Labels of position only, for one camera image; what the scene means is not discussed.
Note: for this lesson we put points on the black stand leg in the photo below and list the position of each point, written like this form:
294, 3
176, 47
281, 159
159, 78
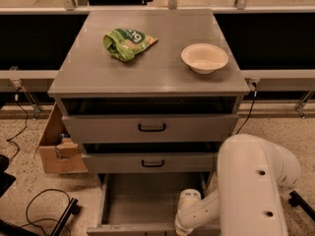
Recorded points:
72, 209
296, 200

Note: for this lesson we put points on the grey top drawer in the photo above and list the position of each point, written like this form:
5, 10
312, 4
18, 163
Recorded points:
111, 129

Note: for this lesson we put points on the cardboard box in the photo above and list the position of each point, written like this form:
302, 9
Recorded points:
58, 153

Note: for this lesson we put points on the grey bottom drawer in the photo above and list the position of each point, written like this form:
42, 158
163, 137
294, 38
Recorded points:
142, 204

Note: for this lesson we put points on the black stand leg left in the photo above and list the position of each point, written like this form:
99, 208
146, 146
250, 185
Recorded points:
72, 209

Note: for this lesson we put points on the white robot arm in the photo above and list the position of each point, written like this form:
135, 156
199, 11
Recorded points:
247, 202

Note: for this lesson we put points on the grey drawer cabinet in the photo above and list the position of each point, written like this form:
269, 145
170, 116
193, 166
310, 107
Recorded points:
156, 82

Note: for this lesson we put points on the black object left edge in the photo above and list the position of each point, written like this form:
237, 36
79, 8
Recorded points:
6, 180

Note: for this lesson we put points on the black stand leg right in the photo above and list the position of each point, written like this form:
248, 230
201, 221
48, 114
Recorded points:
296, 200

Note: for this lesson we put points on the grey drawer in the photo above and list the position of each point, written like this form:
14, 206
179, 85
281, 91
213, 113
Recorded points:
111, 129
142, 204
150, 162

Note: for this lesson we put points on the green chip bag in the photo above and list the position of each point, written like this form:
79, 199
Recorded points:
126, 44

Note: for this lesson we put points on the white paper bowl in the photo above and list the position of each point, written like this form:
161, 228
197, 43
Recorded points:
204, 58

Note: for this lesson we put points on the grey middle drawer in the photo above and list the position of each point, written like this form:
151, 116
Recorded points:
150, 162

